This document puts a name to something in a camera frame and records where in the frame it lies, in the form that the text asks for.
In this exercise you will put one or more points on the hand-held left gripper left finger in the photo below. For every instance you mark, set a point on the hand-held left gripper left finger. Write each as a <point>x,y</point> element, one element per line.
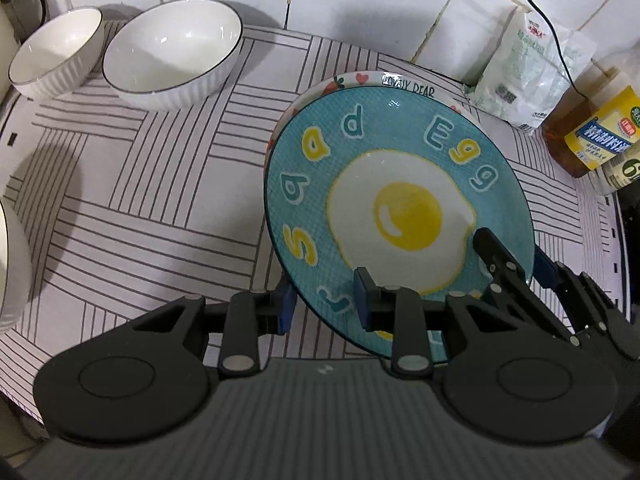
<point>286,310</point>

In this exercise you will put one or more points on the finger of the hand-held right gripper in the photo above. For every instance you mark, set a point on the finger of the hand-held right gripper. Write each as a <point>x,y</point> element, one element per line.
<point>500,260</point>
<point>544,272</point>

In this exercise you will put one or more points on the pink plate with carrot print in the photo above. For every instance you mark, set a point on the pink plate with carrot print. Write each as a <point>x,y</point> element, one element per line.
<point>360,80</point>

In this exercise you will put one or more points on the white ribbed bowl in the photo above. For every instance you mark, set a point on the white ribbed bowl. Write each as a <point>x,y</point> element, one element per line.
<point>55,52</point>
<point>12,270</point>
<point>170,52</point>

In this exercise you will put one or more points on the striped tablecloth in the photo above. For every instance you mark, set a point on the striped tablecloth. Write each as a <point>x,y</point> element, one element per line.
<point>150,200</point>

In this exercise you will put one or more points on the white label vinegar bottle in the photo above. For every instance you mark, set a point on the white label vinegar bottle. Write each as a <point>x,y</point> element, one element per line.
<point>622,172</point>

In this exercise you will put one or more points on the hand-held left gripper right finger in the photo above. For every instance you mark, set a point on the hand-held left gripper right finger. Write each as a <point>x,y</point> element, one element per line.
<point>361,300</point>

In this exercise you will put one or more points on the yellow label glass bottle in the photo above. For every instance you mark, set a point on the yellow label glass bottle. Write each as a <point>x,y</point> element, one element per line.
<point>600,130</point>

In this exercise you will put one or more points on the blue plate with egg print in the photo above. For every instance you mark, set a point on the blue plate with egg print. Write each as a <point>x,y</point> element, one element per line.
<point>400,200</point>

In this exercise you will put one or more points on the white plastic bag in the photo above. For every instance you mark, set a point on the white plastic bag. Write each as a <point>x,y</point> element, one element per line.
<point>525,65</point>

